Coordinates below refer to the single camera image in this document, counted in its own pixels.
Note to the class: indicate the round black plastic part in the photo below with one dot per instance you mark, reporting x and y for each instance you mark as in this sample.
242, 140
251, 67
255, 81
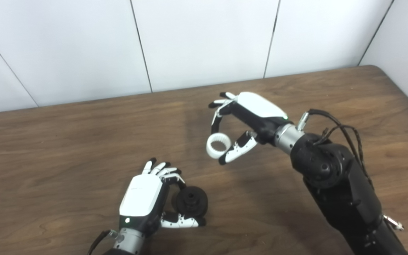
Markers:
193, 202

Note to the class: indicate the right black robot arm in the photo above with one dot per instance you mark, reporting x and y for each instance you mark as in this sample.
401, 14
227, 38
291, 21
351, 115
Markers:
342, 191

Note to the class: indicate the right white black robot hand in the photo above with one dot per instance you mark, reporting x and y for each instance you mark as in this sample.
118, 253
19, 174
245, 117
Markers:
260, 109

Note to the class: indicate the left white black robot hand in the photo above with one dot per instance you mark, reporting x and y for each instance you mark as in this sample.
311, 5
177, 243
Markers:
142, 194

